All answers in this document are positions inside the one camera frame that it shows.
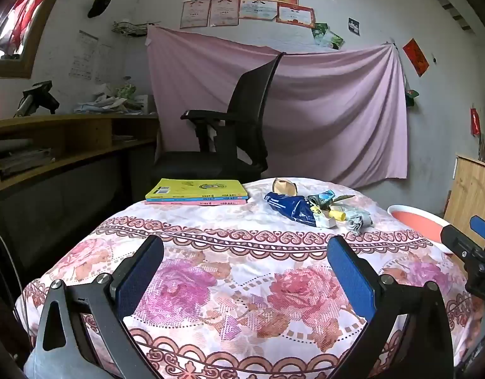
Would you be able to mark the white wall paper sheet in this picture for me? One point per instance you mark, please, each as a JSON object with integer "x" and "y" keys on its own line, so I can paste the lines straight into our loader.
{"x": 83, "y": 55}

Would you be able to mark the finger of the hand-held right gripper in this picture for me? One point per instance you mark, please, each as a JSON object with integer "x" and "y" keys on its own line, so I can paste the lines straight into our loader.
{"x": 461, "y": 244}
{"x": 483, "y": 229}

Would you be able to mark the yellow book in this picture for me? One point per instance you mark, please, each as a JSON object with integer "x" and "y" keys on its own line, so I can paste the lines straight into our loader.
{"x": 195, "y": 186}

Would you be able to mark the pink and white basin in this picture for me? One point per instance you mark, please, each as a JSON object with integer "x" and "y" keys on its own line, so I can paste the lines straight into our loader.
{"x": 416, "y": 221}

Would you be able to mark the pink book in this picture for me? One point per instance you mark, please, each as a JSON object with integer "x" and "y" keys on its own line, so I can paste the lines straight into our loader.
{"x": 195, "y": 202}

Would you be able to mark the small black-and-white photo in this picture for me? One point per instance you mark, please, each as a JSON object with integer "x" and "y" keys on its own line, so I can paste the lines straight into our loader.
{"x": 353, "y": 26}

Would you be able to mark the black desk device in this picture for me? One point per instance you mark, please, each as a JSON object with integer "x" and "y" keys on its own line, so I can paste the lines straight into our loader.
{"x": 41, "y": 94}

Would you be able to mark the wooden window frame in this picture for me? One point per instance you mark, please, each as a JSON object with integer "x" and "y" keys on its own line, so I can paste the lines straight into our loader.
{"x": 41, "y": 27}

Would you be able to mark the wooden desk with shelves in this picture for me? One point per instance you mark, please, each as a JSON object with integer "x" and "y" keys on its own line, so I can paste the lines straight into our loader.
{"x": 88, "y": 134}

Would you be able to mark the black cap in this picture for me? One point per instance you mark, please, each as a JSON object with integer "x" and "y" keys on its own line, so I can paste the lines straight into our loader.
{"x": 98, "y": 6}

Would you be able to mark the pile of papers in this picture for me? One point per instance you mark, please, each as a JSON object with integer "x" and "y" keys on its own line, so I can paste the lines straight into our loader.
{"x": 104, "y": 102}

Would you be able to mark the small white wrapper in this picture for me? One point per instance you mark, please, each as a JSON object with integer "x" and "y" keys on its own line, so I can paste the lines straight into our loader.
{"x": 325, "y": 221}

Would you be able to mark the grey crumpled wrapper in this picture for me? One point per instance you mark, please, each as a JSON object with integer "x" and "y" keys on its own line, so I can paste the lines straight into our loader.
{"x": 357, "y": 217}

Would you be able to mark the black office chair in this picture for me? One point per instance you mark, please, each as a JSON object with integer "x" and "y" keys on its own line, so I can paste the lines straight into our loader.
{"x": 250, "y": 102}

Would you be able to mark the crumpled blue-green packet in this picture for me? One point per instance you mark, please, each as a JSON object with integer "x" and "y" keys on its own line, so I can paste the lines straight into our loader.
{"x": 321, "y": 199}

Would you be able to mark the plywood cabinet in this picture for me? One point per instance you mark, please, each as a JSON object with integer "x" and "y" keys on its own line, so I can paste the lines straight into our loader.
{"x": 473, "y": 193}

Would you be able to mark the blue plastic bag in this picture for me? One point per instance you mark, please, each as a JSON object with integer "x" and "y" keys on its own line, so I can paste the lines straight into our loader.
{"x": 289, "y": 207}

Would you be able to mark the red hanging ornament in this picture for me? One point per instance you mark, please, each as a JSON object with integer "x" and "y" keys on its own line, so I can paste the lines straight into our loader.
{"x": 475, "y": 121}

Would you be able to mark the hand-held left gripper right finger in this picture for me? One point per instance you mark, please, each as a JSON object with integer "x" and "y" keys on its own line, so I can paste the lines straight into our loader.
{"x": 353, "y": 280}

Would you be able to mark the pink hanging sheet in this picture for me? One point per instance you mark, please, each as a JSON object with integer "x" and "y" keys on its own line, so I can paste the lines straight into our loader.
{"x": 325, "y": 106}

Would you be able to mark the small yellow tube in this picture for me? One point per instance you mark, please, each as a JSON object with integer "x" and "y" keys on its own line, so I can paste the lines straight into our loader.
{"x": 339, "y": 215}

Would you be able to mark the red paper wall sign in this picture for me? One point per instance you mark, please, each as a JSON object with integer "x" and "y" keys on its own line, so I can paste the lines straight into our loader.
{"x": 416, "y": 57}

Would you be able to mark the green leafy twig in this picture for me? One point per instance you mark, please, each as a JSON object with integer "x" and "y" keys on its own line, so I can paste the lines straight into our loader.
{"x": 345, "y": 199}

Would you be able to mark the stack of shelf papers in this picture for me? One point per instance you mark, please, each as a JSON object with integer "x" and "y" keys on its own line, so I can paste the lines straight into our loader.
{"x": 25, "y": 162}

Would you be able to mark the brown shell half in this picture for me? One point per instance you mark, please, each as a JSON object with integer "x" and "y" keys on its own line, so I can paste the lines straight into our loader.
{"x": 284, "y": 186}

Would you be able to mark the green printed leaflet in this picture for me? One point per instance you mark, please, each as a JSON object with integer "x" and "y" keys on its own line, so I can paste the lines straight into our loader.
{"x": 327, "y": 36}

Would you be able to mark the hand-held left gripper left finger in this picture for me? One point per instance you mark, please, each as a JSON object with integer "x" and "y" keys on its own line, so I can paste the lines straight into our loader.
{"x": 141, "y": 276}

